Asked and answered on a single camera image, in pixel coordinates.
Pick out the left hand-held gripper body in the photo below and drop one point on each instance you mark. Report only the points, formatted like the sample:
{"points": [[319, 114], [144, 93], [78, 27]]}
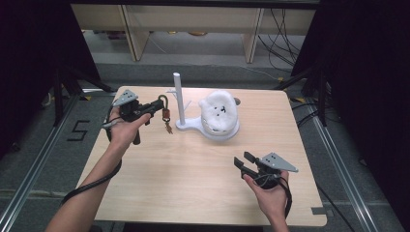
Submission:
{"points": [[130, 109]]}

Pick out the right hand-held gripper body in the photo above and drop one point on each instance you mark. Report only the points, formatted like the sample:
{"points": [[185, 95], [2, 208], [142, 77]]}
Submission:
{"points": [[274, 162]]}

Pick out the white stand with pole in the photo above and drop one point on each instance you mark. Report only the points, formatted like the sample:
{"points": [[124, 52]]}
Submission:
{"points": [[179, 96]]}

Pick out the person's left hand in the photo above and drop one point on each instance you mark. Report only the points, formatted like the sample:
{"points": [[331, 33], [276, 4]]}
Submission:
{"points": [[124, 133]]}

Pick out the person's right hand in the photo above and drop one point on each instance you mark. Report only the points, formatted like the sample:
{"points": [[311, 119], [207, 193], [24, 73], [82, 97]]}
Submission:
{"points": [[272, 199]]}

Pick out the white fluffy plush toy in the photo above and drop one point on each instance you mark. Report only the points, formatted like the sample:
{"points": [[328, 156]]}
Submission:
{"points": [[217, 111]]}

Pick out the grey tape strip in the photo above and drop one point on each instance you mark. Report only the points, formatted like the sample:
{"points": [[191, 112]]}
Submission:
{"points": [[318, 211]]}

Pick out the black metal stand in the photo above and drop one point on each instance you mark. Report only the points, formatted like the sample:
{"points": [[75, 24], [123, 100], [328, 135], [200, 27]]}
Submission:
{"points": [[317, 87], [69, 83]]}

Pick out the black curtain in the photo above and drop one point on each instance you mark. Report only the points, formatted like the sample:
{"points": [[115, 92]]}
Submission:
{"points": [[35, 64], [367, 96]]}

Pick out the aluminium floor rail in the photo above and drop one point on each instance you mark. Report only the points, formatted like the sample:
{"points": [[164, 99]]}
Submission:
{"points": [[35, 167], [341, 174]]}

